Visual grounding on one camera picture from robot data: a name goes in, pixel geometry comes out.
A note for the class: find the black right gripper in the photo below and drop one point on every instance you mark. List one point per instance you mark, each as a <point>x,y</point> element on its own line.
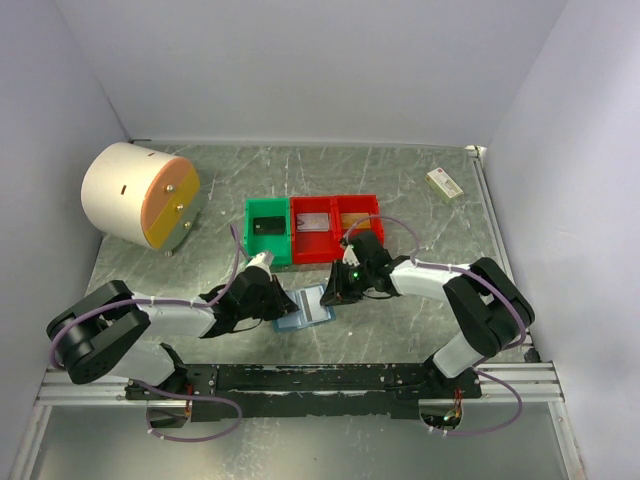
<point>336,289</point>

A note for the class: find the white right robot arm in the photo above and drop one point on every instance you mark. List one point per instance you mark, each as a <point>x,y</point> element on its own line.
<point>492,314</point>

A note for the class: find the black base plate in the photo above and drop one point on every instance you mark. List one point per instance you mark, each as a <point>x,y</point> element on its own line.
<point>282,391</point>

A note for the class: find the green plastic bin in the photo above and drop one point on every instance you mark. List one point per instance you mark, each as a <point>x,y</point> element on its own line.
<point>279,245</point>

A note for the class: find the black credit card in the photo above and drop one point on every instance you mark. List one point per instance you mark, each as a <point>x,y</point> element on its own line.
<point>269,225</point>

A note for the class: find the gold credit card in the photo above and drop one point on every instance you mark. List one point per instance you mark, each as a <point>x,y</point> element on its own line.
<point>359,220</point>

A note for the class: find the small white card box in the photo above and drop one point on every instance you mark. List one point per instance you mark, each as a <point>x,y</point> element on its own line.
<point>443,185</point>

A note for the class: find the red plastic bin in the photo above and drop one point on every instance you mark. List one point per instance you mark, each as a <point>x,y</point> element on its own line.
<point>353,208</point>
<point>314,247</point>

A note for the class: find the round drawer cabinet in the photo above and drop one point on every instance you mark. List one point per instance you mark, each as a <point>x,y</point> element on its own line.
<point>141,195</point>

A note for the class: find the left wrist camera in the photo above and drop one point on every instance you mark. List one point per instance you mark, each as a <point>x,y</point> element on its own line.
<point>262,260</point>

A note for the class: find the blue card holder wallet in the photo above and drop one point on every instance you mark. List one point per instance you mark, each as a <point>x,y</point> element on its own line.
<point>290,322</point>

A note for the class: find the white magnetic stripe card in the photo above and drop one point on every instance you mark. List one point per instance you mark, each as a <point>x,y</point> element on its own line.
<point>313,222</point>

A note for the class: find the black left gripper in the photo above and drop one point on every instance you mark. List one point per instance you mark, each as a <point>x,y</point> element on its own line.
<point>283,304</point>

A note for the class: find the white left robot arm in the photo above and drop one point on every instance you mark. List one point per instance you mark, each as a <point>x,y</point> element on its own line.
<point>109,332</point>

